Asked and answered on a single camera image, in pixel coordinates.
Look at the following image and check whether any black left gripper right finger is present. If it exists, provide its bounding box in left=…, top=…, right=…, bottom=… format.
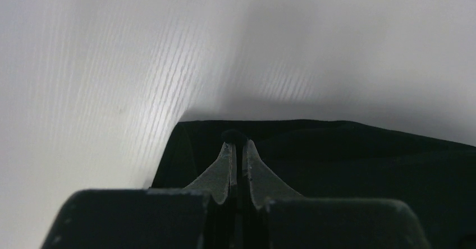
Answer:
left=242, top=141, right=431, bottom=248

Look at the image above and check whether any black t shirt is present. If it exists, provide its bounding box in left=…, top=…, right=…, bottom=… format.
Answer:
left=152, top=120, right=475, bottom=248

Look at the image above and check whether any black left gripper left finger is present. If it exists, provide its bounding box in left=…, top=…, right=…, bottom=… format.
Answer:
left=42, top=143, right=237, bottom=248

